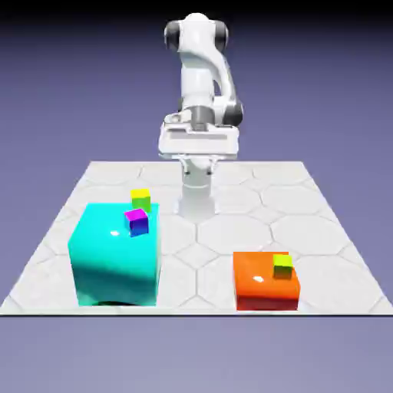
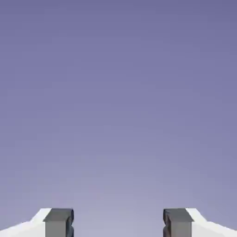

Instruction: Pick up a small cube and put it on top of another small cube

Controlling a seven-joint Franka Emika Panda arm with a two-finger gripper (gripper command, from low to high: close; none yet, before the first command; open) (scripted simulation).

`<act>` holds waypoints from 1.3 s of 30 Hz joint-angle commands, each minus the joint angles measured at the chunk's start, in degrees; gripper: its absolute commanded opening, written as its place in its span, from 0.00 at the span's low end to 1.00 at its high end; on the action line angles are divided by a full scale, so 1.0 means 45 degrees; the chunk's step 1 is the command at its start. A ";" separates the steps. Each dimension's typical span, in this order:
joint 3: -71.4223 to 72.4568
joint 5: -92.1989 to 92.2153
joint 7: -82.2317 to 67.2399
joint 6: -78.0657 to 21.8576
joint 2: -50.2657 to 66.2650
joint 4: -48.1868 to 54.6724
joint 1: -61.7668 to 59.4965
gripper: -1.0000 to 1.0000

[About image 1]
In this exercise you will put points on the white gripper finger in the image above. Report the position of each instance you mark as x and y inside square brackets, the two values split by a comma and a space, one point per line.
[212, 166]
[186, 167]

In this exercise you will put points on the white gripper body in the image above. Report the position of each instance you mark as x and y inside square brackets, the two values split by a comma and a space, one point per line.
[198, 142]

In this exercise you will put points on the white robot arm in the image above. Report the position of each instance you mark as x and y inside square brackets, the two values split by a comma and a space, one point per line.
[196, 49]

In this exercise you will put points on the small yellow cube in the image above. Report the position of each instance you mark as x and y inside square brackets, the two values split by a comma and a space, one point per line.
[140, 198]

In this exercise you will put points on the small magenta cube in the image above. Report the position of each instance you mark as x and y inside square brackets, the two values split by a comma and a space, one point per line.
[137, 222]

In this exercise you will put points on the small lime cube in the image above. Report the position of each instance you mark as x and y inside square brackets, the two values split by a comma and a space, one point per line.
[283, 266]

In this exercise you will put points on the large cyan box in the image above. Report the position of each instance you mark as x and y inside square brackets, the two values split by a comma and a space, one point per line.
[113, 261]

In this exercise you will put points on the large orange box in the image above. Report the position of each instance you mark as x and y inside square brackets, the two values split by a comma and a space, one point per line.
[261, 285]

